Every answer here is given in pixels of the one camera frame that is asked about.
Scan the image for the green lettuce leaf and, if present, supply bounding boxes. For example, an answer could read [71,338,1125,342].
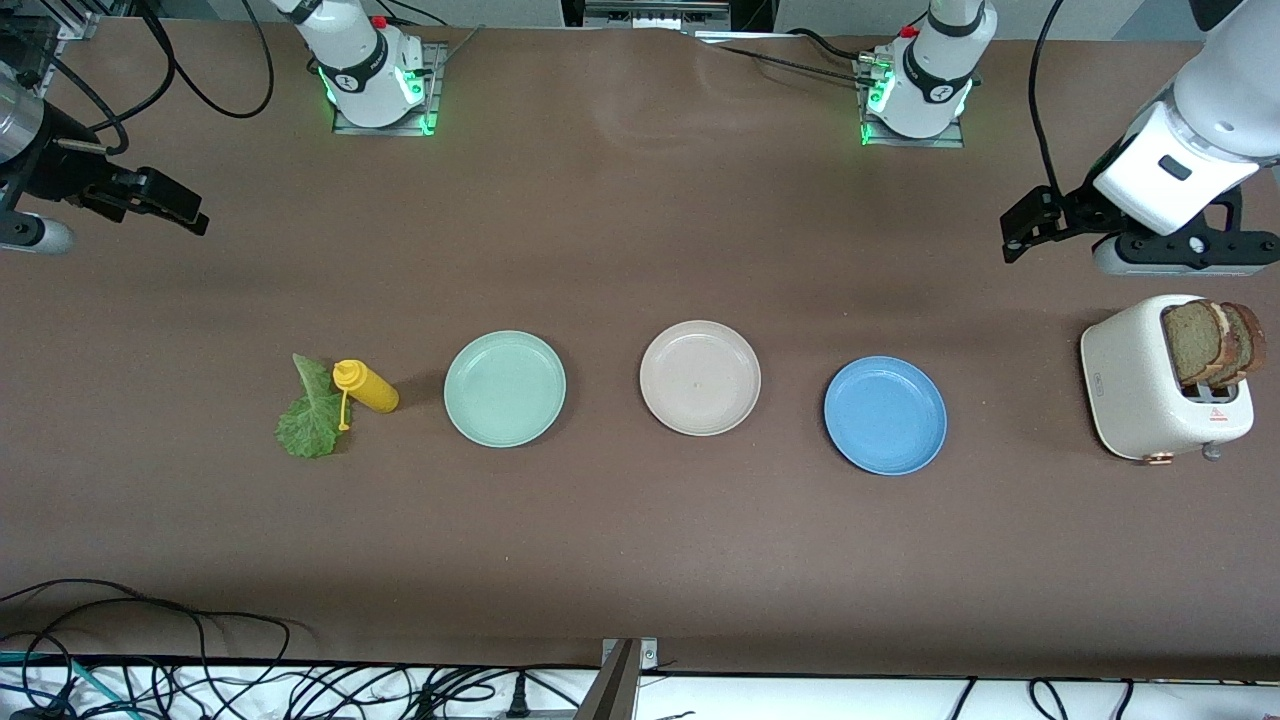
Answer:
[275,352,353,460]

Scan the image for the dark metal fixture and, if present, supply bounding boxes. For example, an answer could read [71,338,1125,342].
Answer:
[560,0,776,33]

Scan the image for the short black cable loops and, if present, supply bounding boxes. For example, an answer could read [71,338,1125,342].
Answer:
[945,677,1141,720]

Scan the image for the black cable loop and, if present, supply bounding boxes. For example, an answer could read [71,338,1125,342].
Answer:
[0,578,293,720]

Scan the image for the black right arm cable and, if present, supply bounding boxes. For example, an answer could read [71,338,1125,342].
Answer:
[40,0,276,156]

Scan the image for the green plate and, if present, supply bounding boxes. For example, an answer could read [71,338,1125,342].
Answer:
[443,330,568,448]

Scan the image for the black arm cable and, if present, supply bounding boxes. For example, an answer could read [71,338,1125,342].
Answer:
[1028,0,1069,196]
[40,0,276,156]

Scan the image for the beige plate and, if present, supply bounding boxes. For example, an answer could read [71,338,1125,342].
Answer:
[639,320,762,438]

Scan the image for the teal cable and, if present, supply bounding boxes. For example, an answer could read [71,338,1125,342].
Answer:
[0,650,116,720]

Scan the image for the black braided base cable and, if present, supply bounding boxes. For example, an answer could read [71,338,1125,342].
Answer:
[690,28,881,86]

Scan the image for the grey metal bracket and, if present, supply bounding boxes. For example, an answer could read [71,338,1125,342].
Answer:
[575,637,659,720]

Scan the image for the aluminium frame rail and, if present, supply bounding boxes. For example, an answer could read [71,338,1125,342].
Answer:
[55,0,136,43]

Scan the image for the white toaster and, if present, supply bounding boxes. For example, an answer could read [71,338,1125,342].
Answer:
[1080,294,1255,465]

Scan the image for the tangled black cable bundle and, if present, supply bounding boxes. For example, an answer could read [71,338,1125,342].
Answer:
[150,660,601,720]

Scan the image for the blue plate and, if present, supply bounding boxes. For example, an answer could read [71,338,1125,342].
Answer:
[823,356,948,476]

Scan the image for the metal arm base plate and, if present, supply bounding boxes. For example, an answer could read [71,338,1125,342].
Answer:
[855,55,966,149]
[332,42,448,137]

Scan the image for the brown bread slice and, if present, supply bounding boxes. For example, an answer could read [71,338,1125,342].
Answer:
[1160,299,1226,387]
[1218,302,1268,389]

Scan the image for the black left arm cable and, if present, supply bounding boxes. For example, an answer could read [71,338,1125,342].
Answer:
[1028,0,1069,196]

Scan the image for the yellow mustard squeeze bottle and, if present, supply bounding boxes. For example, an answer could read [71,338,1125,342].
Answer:
[332,359,400,432]

